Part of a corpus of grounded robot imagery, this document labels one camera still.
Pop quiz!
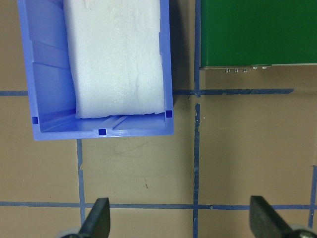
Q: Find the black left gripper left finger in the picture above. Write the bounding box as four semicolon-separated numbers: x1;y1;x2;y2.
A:
62;198;110;238

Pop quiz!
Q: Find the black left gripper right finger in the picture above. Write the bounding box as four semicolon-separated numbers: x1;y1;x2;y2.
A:
249;196;317;238

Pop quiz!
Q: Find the left blue plastic bin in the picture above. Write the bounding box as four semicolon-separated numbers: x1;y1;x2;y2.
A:
17;0;174;140

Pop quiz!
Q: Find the white foam pad left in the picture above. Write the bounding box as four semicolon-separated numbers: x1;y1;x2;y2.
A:
63;0;165;119

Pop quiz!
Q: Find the green conveyor belt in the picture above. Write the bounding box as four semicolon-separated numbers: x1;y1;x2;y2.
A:
200;0;317;70

